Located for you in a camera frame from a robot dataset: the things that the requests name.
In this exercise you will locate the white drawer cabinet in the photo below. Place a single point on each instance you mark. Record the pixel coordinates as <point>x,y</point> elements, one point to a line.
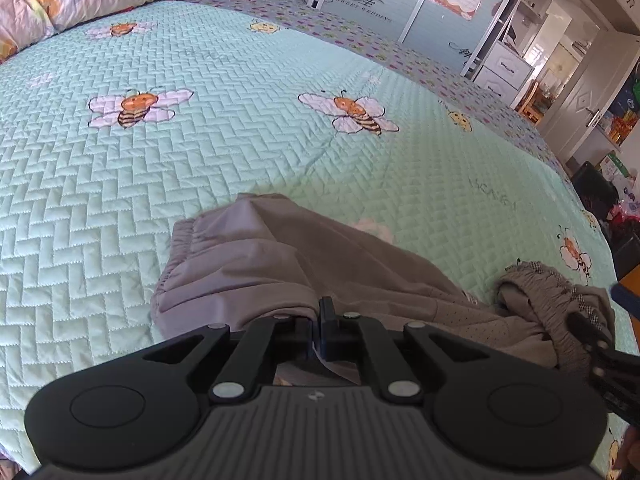
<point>502,72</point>

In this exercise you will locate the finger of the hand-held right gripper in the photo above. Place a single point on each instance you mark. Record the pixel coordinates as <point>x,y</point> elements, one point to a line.
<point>627,299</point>
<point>592,340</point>

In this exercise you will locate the bee print quilted bedspread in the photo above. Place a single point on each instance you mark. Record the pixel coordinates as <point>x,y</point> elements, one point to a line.
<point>200,185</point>

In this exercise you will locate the pile of plastic bags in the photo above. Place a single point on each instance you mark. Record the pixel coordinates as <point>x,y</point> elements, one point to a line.
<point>629,200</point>

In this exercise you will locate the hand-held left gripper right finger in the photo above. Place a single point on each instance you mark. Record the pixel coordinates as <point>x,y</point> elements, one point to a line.
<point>330,332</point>

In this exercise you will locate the white room door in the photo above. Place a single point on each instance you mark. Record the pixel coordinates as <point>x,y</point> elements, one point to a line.
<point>580,105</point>

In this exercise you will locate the green and white box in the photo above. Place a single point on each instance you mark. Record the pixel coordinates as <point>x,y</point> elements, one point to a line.
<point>612,166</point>

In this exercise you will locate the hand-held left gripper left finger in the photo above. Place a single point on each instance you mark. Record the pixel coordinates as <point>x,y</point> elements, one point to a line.
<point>265,340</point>

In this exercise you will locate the black bag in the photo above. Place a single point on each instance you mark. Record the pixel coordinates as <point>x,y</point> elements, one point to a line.
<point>595,187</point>

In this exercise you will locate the grey hooded jacket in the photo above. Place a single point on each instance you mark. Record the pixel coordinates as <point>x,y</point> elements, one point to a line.
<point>300,270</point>

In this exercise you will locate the wooden stool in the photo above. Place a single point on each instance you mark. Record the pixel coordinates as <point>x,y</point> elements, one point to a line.
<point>530,102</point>

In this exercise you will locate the shelf of colourful goods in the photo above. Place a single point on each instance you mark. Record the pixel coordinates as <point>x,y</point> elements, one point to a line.
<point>625,115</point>

